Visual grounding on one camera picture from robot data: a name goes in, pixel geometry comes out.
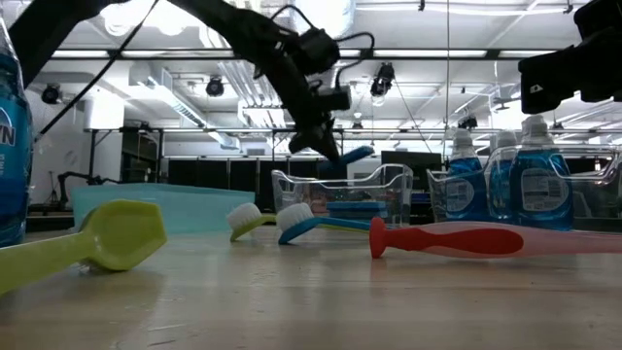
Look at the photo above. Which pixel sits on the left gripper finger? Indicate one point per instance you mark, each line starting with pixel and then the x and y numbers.
pixel 325 138
pixel 301 143

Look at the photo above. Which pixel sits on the blue scrub sponge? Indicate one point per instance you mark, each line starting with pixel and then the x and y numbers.
pixel 357 205
pixel 357 154

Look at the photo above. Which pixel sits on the blue dish brush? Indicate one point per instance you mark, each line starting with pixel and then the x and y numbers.
pixel 296 216

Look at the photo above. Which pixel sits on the yellow-green dish brush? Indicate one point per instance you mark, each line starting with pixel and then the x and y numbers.
pixel 244 217
pixel 121 233

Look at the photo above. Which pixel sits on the blue dish soap bottle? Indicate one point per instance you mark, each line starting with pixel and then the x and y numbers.
pixel 12 170
pixel 539 194
pixel 461 194

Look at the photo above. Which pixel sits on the red dish brush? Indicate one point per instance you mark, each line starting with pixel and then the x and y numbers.
pixel 437 240

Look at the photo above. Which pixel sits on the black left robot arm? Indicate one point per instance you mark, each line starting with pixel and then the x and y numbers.
pixel 48 24

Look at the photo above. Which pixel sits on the black background robot arm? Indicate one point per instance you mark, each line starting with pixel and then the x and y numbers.
pixel 62 187

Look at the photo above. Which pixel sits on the black ceiling spotlight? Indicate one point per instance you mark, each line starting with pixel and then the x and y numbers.
pixel 51 94
pixel 467 122
pixel 382 80
pixel 214 86

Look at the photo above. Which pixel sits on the clear plastic bin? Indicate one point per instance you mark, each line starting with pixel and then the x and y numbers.
pixel 398 194
pixel 597 194

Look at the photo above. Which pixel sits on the black flat screen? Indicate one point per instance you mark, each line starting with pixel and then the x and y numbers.
pixel 423 160

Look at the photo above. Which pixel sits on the green translucent plastic bin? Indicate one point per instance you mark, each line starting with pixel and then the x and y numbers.
pixel 194 209

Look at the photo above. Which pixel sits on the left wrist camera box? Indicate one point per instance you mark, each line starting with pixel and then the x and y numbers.
pixel 334 98

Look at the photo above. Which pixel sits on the black aluminium table frame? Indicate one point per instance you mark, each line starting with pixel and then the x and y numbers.
pixel 48 222

